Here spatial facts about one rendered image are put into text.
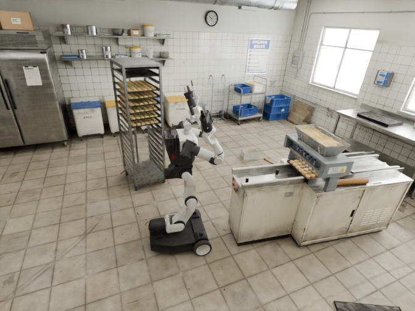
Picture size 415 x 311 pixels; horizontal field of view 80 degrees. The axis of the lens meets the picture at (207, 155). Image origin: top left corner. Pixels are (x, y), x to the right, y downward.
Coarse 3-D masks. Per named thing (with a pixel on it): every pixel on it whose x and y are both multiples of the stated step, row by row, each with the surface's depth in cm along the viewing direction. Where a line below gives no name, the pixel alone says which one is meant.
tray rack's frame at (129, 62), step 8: (112, 64) 332; (120, 64) 287; (128, 64) 290; (136, 64) 292; (144, 64) 295; (152, 64) 299; (112, 72) 336; (112, 80) 340; (120, 128) 375; (120, 136) 381; (136, 144) 403; (136, 152) 410; (144, 160) 424; (128, 168) 399; (144, 168) 402; (152, 168) 403; (144, 176) 381; (152, 176) 382; (160, 176) 383; (144, 184) 368
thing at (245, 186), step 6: (372, 168) 284; (378, 168) 285; (384, 168) 286; (390, 168) 289; (270, 180) 253; (276, 180) 253; (282, 180) 254; (288, 180) 257; (294, 180) 259; (300, 180) 261; (306, 180) 263; (246, 186) 246; (252, 186) 248; (258, 186) 250; (264, 186) 252
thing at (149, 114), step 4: (120, 108) 361; (124, 112) 345; (144, 112) 343; (148, 112) 344; (152, 112) 344; (132, 116) 328; (136, 116) 328; (140, 116) 331; (144, 116) 335; (148, 116) 331; (152, 116) 333
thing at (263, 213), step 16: (240, 176) 267; (256, 176) 269; (272, 176) 270; (288, 176) 272; (256, 192) 251; (272, 192) 257; (288, 192) 263; (240, 208) 263; (256, 208) 263; (272, 208) 269; (288, 208) 275; (240, 224) 268; (256, 224) 275; (272, 224) 282; (288, 224) 289; (240, 240) 281; (256, 240) 293
